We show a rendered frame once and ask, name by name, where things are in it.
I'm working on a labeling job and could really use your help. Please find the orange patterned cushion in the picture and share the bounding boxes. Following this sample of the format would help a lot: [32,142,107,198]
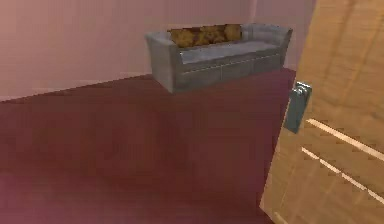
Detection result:
[167,23,242,49]

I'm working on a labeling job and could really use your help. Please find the grey metal door handle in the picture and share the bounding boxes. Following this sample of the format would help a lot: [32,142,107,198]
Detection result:
[282,81,313,135]

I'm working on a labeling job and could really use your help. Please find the grey sofa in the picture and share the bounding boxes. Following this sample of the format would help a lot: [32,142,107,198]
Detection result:
[144,22,294,94]

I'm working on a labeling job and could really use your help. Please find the light wooden room door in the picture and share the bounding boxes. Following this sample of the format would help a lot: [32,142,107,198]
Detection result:
[259,0,384,224]

